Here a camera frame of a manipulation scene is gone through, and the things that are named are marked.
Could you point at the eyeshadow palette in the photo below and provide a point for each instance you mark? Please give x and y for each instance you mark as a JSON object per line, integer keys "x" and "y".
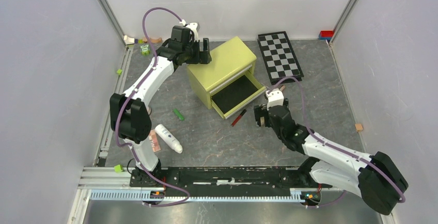
{"x": 154, "y": 141}

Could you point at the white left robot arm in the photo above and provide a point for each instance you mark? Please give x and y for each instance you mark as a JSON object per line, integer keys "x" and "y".
{"x": 130, "y": 119}

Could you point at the small wooden cube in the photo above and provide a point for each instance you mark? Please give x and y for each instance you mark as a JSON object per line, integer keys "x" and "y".
{"x": 358, "y": 127}

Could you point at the green lipstick tube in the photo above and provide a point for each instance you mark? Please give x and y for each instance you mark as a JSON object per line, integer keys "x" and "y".
{"x": 179, "y": 114}

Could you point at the black white chessboard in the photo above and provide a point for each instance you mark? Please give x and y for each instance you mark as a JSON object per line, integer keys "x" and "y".
{"x": 279, "y": 57}

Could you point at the green drawer cabinet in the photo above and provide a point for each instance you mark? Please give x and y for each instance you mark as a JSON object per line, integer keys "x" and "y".
{"x": 227, "y": 83}

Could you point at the white lotion tube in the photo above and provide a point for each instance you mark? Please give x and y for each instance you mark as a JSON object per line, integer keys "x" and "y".
{"x": 168, "y": 138}

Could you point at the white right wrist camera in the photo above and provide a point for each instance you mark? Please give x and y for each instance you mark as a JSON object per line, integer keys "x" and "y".
{"x": 275, "y": 98}

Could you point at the green owl toy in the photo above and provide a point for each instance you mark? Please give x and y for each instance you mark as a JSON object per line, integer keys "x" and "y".
{"x": 145, "y": 49}

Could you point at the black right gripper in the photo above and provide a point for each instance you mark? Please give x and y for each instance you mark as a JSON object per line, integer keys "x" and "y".
{"x": 259, "y": 112}

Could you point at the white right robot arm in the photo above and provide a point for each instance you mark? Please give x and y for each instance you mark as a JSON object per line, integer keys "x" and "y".
{"x": 374, "y": 178}

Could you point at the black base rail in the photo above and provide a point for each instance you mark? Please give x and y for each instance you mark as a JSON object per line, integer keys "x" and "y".
{"x": 273, "y": 181}

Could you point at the green cube near rail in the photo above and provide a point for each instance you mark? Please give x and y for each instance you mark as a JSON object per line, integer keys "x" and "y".
{"x": 118, "y": 168}

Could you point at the wooden arch blocks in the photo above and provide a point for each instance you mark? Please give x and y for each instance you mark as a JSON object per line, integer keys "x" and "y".
{"x": 130, "y": 41}

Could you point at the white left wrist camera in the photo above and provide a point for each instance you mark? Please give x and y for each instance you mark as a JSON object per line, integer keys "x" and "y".
{"x": 194, "y": 27}

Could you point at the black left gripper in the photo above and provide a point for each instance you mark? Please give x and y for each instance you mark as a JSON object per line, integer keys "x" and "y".
{"x": 202, "y": 57}

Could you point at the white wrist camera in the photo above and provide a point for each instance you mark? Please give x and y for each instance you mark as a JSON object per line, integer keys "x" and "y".
{"x": 275, "y": 98}
{"x": 194, "y": 27}

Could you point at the red black lip pencil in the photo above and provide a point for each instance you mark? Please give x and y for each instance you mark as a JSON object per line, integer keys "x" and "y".
{"x": 240, "y": 115}

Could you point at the red blue blocks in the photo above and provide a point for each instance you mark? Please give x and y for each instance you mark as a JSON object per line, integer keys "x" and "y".
{"x": 326, "y": 35}

